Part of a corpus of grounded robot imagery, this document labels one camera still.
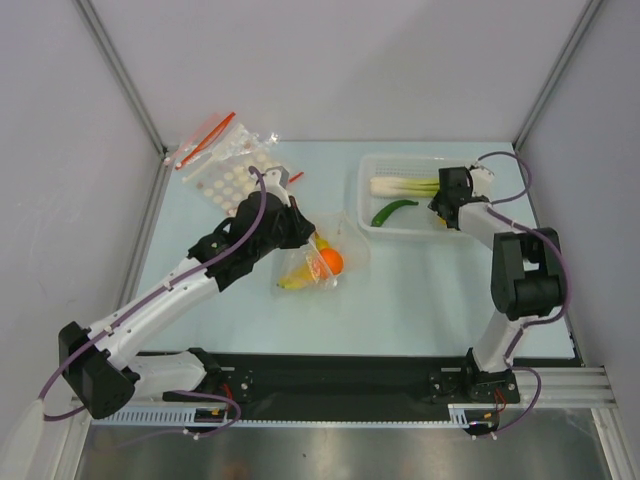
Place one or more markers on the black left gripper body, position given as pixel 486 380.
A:
pixel 287 233

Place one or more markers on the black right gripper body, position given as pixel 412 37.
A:
pixel 439 198

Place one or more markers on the yellow banana bunch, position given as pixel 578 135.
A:
pixel 305 267

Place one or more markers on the orange fruit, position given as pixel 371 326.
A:
pixel 333 259

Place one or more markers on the clear dotted zip bag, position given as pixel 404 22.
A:
pixel 336 248

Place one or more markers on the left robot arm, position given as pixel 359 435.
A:
pixel 100 362

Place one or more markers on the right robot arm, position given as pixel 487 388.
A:
pixel 527 280

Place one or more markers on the dotted zip bag red slider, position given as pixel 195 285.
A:
pixel 220 175

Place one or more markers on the clear zip bag red zipper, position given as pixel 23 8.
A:
pixel 207 133

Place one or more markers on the white perforated plastic basket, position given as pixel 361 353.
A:
pixel 408 223

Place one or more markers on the green onion stalk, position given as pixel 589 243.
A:
pixel 396 187

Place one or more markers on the green chili pepper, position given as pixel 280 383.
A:
pixel 384 213

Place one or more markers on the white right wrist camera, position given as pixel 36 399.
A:
pixel 482 180

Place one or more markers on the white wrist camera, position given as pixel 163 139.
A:
pixel 482 180
pixel 272 181

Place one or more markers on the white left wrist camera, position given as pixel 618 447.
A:
pixel 272 181

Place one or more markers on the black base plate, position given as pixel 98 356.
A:
pixel 261 380

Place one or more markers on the white slotted cable duct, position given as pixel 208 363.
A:
pixel 195 416

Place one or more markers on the aluminium frame rail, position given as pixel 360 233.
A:
pixel 113 60

